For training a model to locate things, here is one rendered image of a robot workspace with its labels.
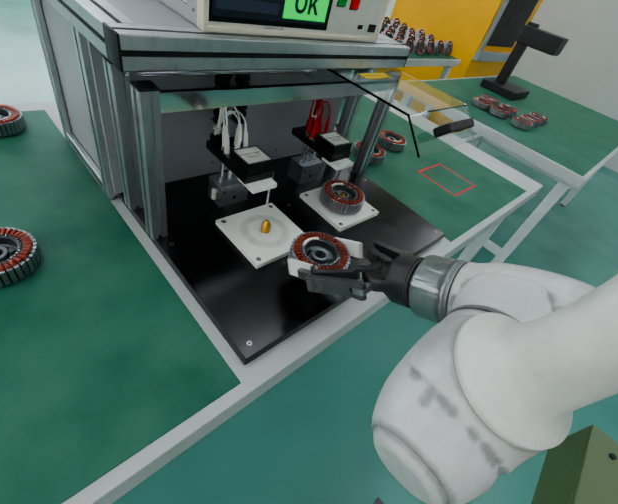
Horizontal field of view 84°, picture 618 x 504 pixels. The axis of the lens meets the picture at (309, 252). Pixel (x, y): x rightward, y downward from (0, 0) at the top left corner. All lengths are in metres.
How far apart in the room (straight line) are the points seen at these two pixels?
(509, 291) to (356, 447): 1.08
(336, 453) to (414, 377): 1.09
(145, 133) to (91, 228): 0.27
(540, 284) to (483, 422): 0.18
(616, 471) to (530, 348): 0.43
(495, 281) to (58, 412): 0.55
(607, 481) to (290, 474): 0.90
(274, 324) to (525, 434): 0.41
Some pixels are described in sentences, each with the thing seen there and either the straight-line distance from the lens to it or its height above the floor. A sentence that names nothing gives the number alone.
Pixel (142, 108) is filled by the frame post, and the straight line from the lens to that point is 0.58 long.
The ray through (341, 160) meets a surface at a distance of 0.87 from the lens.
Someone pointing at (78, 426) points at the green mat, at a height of 0.75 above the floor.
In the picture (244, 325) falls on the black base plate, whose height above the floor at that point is 0.77.
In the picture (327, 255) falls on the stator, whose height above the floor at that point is 0.85.
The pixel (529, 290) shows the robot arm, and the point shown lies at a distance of 0.42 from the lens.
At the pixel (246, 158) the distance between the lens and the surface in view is 0.70.
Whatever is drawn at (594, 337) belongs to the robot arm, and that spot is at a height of 1.13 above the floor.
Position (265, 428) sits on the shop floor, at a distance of 1.35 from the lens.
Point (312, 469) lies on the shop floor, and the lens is 1.34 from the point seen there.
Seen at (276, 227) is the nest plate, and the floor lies 0.78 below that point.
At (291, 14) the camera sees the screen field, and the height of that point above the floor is 1.15.
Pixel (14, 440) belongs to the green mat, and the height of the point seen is 0.75.
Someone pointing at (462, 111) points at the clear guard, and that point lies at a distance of 0.89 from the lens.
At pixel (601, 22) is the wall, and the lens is 5.83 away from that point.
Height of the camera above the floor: 1.26
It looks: 42 degrees down
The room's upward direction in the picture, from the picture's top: 18 degrees clockwise
